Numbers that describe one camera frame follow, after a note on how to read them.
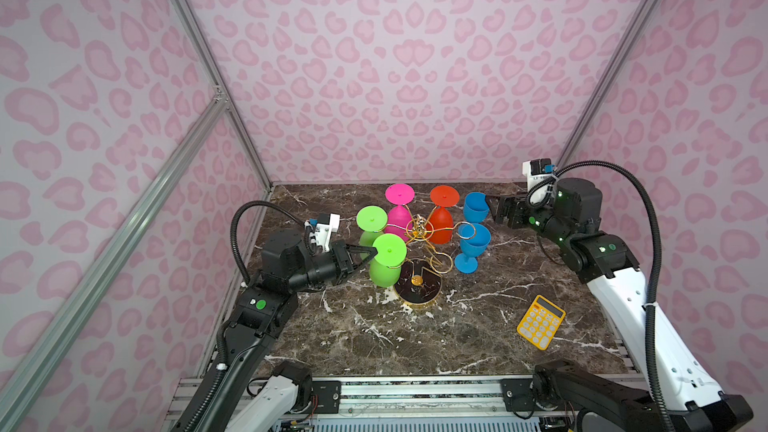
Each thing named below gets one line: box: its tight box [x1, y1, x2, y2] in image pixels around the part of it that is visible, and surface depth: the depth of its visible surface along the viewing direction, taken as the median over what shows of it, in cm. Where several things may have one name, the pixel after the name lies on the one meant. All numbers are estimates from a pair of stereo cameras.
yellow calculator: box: [517, 294, 567, 351], surface depth 86 cm
